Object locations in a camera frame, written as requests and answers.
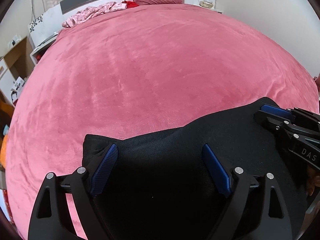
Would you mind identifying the black pants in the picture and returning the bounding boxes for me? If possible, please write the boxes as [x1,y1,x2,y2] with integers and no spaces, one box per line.
[82,97,311,239]

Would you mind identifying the red cloth by pillow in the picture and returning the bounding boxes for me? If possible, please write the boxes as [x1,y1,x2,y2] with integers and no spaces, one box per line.
[122,1,139,9]

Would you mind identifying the glass bedside lamp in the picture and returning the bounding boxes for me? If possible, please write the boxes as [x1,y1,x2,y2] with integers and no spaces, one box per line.
[200,0,215,9]

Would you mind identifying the white appliance box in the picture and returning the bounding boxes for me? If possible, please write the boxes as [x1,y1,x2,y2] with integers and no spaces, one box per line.
[10,76,25,105]

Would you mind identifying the white bedside table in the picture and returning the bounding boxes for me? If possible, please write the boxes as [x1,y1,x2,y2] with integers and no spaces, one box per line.
[30,32,59,65]

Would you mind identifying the grey and white headboard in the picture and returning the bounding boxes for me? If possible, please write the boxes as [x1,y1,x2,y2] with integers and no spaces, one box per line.
[28,0,200,46]

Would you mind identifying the pink floral crumpled garment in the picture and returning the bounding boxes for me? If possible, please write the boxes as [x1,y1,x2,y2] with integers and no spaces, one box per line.
[62,2,127,28]

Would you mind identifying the white drawer cabinet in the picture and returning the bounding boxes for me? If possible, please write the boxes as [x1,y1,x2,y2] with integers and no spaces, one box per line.
[1,37,35,105]

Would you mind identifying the pink velvet bed blanket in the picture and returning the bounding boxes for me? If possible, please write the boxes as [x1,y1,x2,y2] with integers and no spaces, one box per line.
[5,4,319,238]

